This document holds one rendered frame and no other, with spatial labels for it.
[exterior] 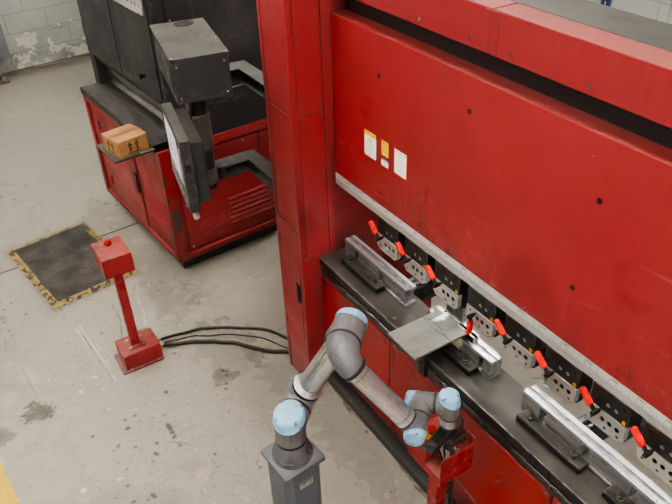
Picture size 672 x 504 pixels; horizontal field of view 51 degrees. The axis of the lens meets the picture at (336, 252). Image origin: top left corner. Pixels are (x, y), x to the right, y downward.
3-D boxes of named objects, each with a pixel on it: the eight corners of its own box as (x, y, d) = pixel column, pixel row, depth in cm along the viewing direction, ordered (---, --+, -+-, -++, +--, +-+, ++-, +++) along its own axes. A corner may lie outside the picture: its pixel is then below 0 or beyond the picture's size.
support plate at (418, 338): (387, 334, 287) (387, 333, 287) (438, 311, 298) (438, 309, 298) (414, 360, 275) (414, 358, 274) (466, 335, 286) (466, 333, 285)
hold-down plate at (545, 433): (515, 419, 264) (516, 414, 262) (525, 413, 266) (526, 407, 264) (577, 475, 243) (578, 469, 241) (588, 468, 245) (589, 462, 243)
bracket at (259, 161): (213, 172, 372) (211, 160, 368) (254, 159, 382) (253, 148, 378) (247, 205, 344) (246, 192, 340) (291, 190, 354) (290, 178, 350)
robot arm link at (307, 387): (274, 413, 265) (335, 324, 232) (286, 384, 277) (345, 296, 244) (302, 428, 266) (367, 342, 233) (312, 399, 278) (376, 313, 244)
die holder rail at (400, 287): (345, 254, 354) (344, 238, 348) (355, 250, 356) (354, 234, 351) (405, 307, 319) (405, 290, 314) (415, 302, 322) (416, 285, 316)
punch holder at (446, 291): (432, 292, 292) (434, 260, 282) (448, 285, 295) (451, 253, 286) (456, 311, 281) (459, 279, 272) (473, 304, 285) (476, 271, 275)
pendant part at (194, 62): (178, 186, 369) (148, 23, 320) (224, 177, 376) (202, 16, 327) (198, 236, 330) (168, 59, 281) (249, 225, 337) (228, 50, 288)
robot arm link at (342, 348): (335, 348, 222) (434, 442, 236) (343, 325, 231) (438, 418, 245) (310, 362, 229) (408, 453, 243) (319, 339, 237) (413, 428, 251)
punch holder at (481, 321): (465, 318, 278) (468, 285, 268) (481, 310, 281) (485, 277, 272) (491, 340, 267) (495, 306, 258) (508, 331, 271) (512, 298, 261)
